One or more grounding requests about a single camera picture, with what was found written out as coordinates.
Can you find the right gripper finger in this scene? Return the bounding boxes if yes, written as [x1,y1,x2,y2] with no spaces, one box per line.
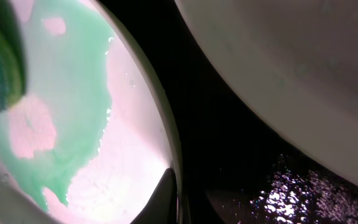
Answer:
[131,168,177,224]

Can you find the round black tray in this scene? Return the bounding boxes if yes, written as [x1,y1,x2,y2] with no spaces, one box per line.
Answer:
[99,1,358,223]

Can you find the mint green plate with stain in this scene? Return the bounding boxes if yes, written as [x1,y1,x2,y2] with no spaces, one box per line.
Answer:
[0,0,181,224]

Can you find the green yellow sponge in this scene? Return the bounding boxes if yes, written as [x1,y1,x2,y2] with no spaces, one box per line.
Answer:
[0,0,27,112]

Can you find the mint green rear plate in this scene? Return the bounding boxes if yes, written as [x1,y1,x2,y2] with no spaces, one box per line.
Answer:
[176,0,358,186]

